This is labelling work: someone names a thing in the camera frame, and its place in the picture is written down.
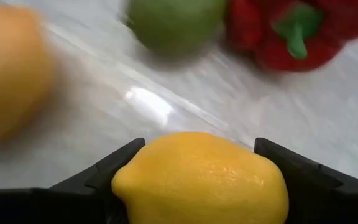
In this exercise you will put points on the green lime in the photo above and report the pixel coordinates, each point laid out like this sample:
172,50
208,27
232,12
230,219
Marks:
176,21

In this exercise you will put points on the red bell pepper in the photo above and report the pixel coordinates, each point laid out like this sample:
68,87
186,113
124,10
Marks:
291,34

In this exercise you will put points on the yellow lemon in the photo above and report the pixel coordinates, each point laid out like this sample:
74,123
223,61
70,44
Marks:
204,183

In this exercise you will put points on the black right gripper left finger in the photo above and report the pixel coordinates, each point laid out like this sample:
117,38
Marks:
57,205

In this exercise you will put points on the orange yellow mango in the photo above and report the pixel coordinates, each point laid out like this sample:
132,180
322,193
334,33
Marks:
11,74

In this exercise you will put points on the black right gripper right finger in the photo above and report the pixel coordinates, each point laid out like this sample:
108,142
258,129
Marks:
328,202

